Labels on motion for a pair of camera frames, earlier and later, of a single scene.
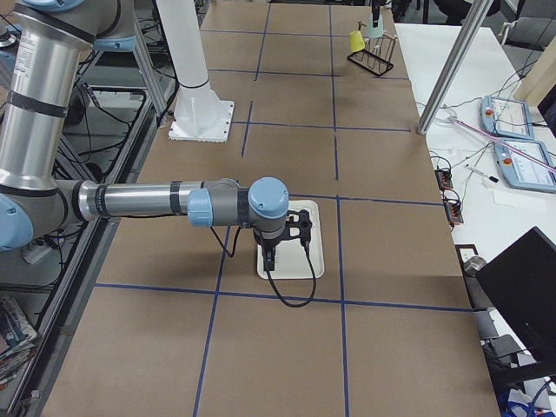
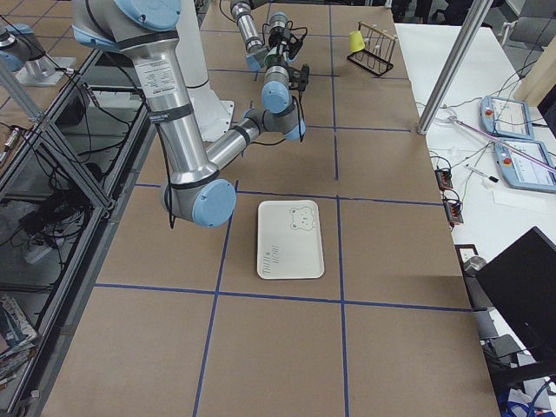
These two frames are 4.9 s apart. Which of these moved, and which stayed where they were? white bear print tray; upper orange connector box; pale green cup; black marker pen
Moved: pale green cup
Stayed: upper orange connector box; black marker pen; white bear print tray
